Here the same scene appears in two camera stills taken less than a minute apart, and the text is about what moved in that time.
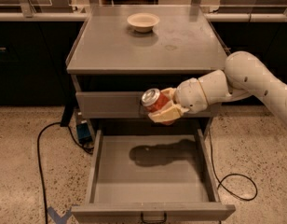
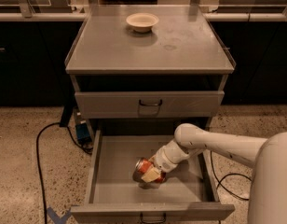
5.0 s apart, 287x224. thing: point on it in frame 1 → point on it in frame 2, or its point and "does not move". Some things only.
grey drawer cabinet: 143,171 does not move
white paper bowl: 143,22 does not move
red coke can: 153,100 → 141,165
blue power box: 83,133 does not move
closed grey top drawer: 126,105 does not move
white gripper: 189,95 → 162,161
